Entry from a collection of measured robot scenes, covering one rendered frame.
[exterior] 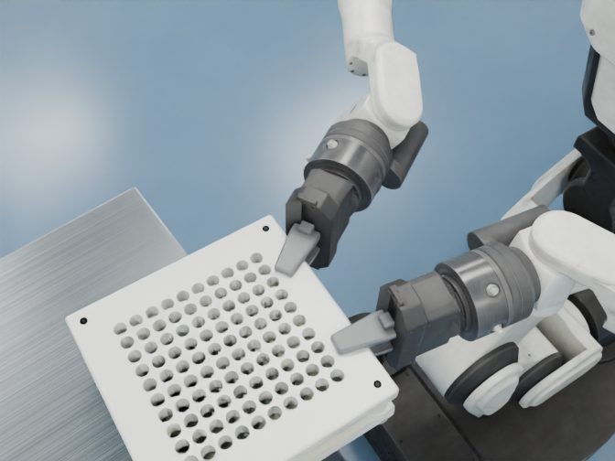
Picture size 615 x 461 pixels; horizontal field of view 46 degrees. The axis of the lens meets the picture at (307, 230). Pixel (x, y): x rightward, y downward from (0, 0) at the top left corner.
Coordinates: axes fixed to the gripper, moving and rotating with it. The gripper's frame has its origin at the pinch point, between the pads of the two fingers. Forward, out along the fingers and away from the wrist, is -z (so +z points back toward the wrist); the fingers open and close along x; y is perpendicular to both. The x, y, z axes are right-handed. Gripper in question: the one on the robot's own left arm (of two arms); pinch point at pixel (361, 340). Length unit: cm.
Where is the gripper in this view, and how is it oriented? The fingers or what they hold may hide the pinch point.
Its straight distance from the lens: 73.6
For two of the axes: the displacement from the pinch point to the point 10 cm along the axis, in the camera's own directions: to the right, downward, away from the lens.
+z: 9.1, -3.3, 2.4
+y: -4.1, -7.5, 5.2
